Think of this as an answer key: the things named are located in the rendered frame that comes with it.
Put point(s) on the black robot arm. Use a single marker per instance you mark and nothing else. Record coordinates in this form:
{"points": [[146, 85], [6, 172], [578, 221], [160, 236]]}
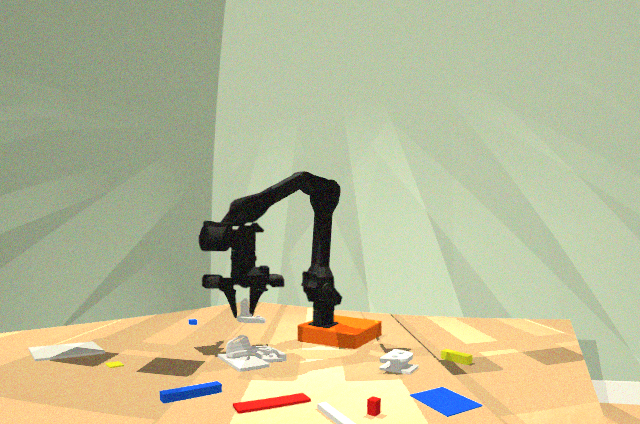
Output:
{"points": [[318, 282]]}

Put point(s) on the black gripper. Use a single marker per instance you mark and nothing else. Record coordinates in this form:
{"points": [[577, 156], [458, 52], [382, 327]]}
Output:
{"points": [[226, 284]]}

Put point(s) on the yellow rectangular block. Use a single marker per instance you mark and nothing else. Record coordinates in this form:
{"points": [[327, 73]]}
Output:
{"points": [[456, 356]]}

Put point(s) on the blue flat rectangular plate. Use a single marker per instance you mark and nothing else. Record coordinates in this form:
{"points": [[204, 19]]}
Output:
{"points": [[445, 401]]}

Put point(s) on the red flat bar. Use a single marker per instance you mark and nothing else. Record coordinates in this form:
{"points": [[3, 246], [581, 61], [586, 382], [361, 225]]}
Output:
{"points": [[269, 403]]}

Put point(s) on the blue rectangular bar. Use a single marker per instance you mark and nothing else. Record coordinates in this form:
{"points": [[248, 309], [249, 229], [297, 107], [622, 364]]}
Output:
{"points": [[183, 393]]}

